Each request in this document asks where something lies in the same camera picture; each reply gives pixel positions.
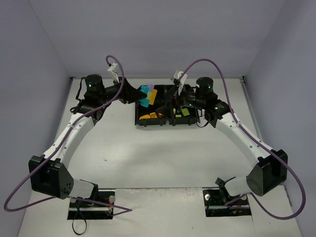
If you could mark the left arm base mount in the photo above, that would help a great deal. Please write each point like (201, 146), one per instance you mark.
(80, 210)

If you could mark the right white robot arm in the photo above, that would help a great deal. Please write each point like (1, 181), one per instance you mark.
(268, 166)

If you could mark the orange rounded lego block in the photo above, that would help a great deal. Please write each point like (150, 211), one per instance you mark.
(144, 117)

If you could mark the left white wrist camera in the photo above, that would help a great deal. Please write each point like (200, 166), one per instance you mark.
(113, 71)

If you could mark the lavender lego brick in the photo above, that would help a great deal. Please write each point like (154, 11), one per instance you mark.
(150, 87)

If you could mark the yellow orange lego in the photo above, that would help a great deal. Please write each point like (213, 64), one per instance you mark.
(152, 95)

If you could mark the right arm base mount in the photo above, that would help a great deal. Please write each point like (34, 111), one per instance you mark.
(218, 204)

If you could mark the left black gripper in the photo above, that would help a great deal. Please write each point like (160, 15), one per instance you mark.
(125, 91)

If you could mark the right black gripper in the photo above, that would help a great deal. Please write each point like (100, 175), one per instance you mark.
(174, 96)

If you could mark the orange square lego brick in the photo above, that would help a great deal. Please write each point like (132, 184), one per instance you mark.
(153, 115)

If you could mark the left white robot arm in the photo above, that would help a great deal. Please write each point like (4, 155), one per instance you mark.
(49, 172)

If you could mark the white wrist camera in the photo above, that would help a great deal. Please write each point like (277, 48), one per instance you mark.
(179, 79)
(113, 71)

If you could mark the black four-compartment bin tray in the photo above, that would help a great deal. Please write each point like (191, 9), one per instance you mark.
(155, 110)

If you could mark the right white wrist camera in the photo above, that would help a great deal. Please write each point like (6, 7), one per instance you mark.
(179, 79)

